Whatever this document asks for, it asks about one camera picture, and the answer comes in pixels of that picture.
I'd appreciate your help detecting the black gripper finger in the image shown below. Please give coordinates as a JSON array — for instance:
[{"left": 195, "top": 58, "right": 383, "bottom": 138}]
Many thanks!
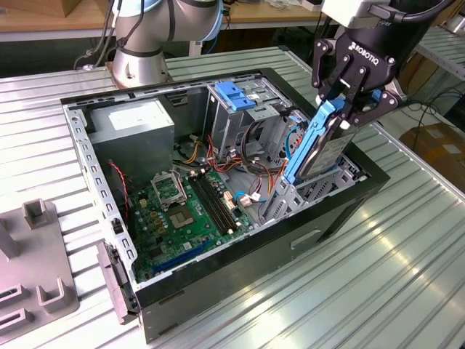
[
  {"left": 310, "top": 38, "right": 355, "bottom": 108},
  {"left": 340, "top": 64, "right": 405, "bottom": 129}
]

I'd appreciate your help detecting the hard disk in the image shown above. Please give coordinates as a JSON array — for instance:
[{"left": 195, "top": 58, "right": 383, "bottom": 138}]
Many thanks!
[{"left": 281, "top": 97, "right": 357, "bottom": 187}]

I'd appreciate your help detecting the metal disk bay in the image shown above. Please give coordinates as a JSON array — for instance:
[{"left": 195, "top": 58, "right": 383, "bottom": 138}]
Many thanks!
[{"left": 259, "top": 145, "right": 366, "bottom": 225}]

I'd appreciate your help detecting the metal slat side table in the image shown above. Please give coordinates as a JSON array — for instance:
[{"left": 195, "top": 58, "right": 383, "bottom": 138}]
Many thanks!
[{"left": 413, "top": 27, "right": 465, "bottom": 81}]

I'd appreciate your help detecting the blue plastic drive latch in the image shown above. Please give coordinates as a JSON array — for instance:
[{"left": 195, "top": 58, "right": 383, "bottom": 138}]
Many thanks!
[{"left": 214, "top": 81, "right": 257, "bottom": 113}]

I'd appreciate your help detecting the brown cardboard box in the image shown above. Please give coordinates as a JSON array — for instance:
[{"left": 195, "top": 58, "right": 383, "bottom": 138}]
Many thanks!
[{"left": 399, "top": 121, "right": 465, "bottom": 175}]

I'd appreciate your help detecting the metal optical drive cage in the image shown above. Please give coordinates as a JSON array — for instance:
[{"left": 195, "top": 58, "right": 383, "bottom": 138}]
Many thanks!
[{"left": 203, "top": 78, "right": 291, "bottom": 161}]

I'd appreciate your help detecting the black RAM slot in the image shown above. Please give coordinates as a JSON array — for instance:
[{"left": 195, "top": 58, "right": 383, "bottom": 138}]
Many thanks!
[
  {"left": 199, "top": 174, "right": 237, "bottom": 232},
  {"left": 204, "top": 172, "right": 242, "bottom": 230},
  {"left": 194, "top": 174, "right": 232, "bottom": 234},
  {"left": 188, "top": 175, "right": 227, "bottom": 236}
]

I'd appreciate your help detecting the grey power supply unit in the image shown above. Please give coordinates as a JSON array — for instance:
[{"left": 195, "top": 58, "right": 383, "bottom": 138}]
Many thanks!
[{"left": 86, "top": 97, "right": 176, "bottom": 186}]

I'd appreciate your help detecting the metal socket cover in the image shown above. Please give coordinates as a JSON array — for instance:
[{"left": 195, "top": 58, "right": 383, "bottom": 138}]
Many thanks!
[{"left": 150, "top": 170, "right": 188, "bottom": 210}]

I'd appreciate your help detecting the CPU socket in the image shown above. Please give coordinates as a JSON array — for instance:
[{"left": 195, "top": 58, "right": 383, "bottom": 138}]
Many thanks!
[{"left": 165, "top": 205, "right": 199, "bottom": 232}]

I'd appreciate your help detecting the green motherboard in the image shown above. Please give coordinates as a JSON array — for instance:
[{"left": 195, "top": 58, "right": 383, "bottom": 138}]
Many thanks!
[{"left": 129, "top": 169, "right": 255, "bottom": 283}]

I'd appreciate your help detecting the black open PC case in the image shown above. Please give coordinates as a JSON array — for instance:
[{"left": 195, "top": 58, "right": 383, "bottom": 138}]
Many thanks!
[{"left": 60, "top": 67, "right": 392, "bottom": 345}]

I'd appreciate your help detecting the blue expansion slot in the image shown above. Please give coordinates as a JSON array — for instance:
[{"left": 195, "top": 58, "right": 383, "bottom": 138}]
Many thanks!
[{"left": 151, "top": 238, "right": 211, "bottom": 276}]

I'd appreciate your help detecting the cardboard box on desk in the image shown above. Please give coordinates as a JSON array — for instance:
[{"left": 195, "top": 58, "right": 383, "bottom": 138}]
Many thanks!
[{"left": 60, "top": 0, "right": 113, "bottom": 18}]

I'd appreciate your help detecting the wooden desk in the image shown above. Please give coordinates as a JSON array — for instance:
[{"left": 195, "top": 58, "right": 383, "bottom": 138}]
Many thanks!
[{"left": 0, "top": 0, "right": 440, "bottom": 43}]

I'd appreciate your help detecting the grey plastic case latch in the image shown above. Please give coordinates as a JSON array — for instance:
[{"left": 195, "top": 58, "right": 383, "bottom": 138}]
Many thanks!
[{"left": 96, "top": 241, "right": 141, "bottom": 325}]

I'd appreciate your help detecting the grey parts rack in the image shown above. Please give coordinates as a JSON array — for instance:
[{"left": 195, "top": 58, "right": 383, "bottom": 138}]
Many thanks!
[{"left": 0, "top": 198, "right": 81, "bottom": 335}]

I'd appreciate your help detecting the black camera cable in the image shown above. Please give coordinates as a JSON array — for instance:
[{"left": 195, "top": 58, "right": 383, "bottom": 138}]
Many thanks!
[{"left": 368, "top": 0, "right": 453, "bottom": 23}]

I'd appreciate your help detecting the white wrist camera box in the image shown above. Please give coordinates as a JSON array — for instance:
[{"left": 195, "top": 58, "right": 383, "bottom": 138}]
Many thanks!
[{"left": 321, "top": 0, "right": 393, "bottom": 29}]

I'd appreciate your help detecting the long blue data wire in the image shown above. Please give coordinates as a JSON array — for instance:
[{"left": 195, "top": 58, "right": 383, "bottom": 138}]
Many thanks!
[{"left": 286, "top": 112, "right": 304, "bottom": 161}]

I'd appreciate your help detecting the black wire bundle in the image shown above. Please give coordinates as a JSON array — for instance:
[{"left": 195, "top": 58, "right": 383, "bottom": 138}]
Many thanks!
[{"left": 241, "top": 121, "right": 291, "bottom": 177}]

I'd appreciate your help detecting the red orange wire bundle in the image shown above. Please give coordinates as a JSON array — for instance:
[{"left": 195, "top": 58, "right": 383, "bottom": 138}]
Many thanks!
[{"left": 205, "top": 134, "right": 255, "bottom": 179}]

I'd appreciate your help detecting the blue wire with white plug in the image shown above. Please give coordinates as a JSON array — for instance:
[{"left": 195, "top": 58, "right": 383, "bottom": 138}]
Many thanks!
[{"left": 234, "top": 190, "right": 262, "bottom": 209}]

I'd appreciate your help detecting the yellow black power wire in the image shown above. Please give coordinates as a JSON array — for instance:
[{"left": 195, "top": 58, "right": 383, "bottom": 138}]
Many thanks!
[{"left": 174, "top": 140, "right": 204, "bottom": 164}]

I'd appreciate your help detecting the red black fan wire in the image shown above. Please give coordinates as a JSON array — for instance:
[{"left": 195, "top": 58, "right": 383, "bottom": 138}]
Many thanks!
[{"left": 108, "top": 161, "right": 130, "bottom": 219}]

